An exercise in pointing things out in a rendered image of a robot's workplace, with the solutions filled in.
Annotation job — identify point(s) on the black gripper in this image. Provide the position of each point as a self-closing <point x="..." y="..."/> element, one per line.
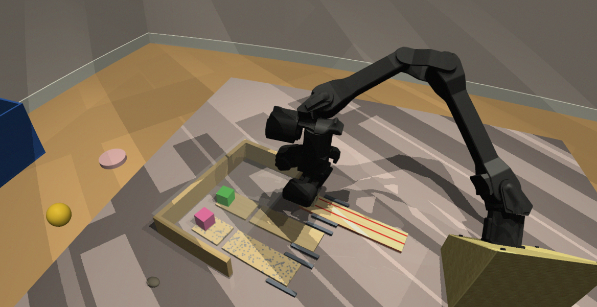
<point x="316" y="170"/>

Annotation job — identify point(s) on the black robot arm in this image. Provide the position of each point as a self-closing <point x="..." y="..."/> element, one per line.
<point x="494" y="181"/>

